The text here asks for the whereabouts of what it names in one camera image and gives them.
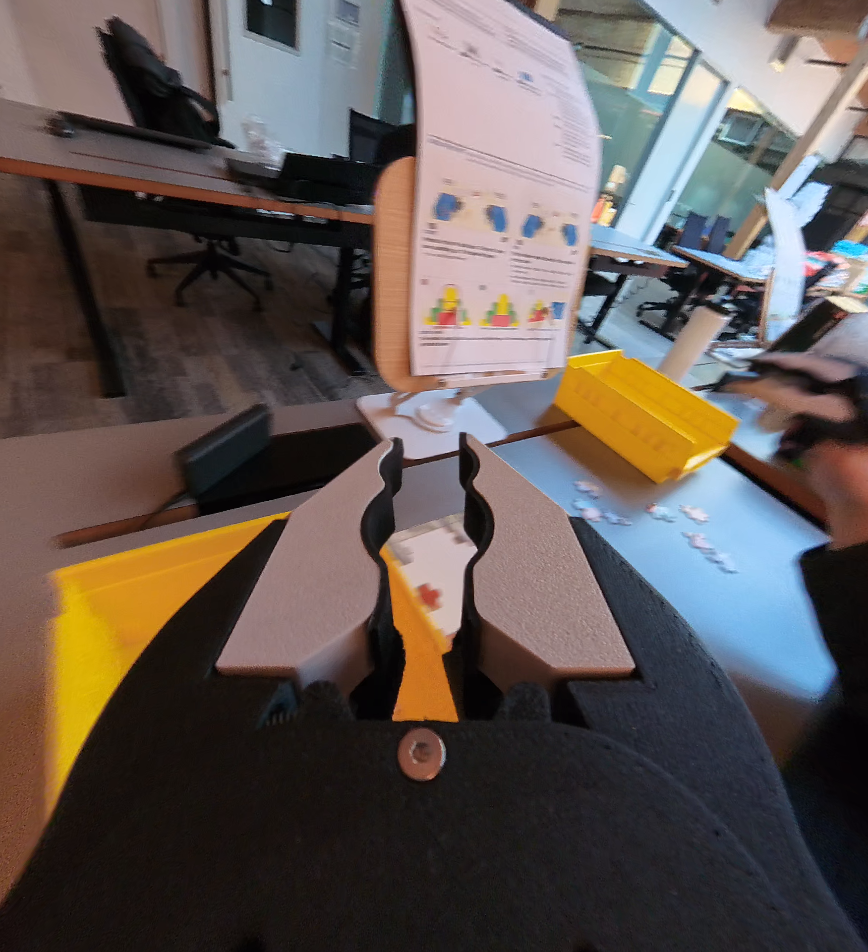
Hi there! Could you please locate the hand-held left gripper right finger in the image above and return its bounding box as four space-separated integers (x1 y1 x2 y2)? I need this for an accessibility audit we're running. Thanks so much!
460 432 637 696

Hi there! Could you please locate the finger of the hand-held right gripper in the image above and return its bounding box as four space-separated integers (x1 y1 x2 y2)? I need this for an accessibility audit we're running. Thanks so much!
709 354 862 394
757 393 856 434

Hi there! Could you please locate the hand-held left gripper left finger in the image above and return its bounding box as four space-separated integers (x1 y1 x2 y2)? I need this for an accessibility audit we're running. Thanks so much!
216 437 405 696

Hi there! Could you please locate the puzzle frame board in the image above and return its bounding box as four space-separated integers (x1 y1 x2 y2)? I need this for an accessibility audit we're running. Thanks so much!
385 517 475 641

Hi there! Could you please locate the yellow plastic bin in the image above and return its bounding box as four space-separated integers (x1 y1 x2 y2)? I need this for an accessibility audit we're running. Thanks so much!
555 350 741 483
47 513 457 819

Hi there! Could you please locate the person's right forearm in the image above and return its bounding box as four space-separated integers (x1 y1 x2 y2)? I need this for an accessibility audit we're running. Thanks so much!
798 524 868 952

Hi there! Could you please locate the grey desk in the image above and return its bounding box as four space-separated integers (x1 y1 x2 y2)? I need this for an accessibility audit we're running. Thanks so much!
0 413 840 952
0 398 579 551

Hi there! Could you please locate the wood-edged office desk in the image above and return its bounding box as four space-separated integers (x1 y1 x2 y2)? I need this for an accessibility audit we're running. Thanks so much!
579 223 691 351
0 97 375 399

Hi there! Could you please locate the person's right hand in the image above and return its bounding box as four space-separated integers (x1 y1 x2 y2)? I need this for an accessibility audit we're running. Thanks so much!
806 445 868 547

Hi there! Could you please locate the tall black box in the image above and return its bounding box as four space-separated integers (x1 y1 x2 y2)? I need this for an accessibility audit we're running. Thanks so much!
764 297 868 354

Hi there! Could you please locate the white water bottle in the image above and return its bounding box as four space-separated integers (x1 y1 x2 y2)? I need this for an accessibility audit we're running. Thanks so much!
657 308 732 384

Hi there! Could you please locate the black power adapter box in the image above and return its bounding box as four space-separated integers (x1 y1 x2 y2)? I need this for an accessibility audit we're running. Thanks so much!
175 404 275 499

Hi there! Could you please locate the printed instruction sheet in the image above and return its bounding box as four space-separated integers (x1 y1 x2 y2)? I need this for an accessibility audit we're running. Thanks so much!
397 0 604 379

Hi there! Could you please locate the black office chair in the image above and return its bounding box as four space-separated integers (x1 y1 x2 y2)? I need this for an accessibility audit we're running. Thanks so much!
95 18 275 309

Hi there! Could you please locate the white paper notice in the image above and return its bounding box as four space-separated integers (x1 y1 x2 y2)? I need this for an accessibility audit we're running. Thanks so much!
326 0 360 68

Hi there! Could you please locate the black power cable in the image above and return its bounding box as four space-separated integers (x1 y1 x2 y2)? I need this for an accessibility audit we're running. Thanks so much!
140 491 197 533

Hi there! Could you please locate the dark wall poster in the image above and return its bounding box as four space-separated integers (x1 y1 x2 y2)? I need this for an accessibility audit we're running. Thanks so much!
244 0 301 53

